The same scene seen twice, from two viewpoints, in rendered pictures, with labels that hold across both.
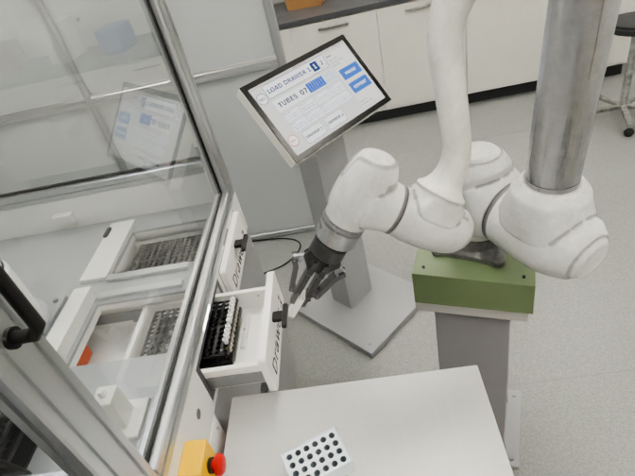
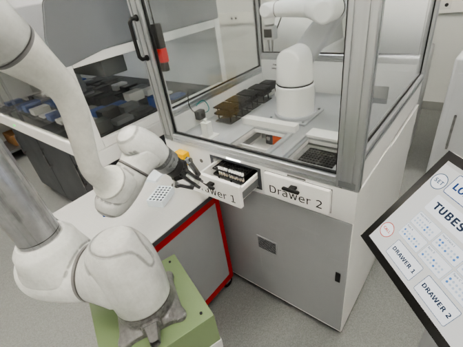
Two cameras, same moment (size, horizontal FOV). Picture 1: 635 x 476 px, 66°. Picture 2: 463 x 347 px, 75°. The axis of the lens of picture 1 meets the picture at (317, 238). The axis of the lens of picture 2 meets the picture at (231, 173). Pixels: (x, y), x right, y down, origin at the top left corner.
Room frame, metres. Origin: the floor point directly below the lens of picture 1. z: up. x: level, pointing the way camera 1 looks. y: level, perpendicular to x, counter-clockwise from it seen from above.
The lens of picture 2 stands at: (1.50, -0.67, 1.61)
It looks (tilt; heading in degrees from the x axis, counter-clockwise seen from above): 32 degrees down; 125
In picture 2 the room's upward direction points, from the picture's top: 9 degrees counter-clockwise
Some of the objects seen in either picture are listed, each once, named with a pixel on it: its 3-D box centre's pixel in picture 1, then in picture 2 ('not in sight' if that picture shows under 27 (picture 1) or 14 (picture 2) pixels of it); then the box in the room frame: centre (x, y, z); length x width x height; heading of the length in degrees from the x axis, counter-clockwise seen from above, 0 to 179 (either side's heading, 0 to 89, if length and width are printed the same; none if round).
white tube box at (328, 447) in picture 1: (317, 462); (160, 195); (0.52, 0.11, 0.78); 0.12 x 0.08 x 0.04; 104
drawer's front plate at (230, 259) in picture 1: (234, 253); (295, 191); (1.16, 0.25, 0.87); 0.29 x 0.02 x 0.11; 172
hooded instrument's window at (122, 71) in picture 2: not in sight; (90, 73); (-0.80, 0.87, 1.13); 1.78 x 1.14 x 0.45; 172
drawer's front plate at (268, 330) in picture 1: (272, 327); (214, 187); (0.83, 0.16, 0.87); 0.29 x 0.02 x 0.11; 172
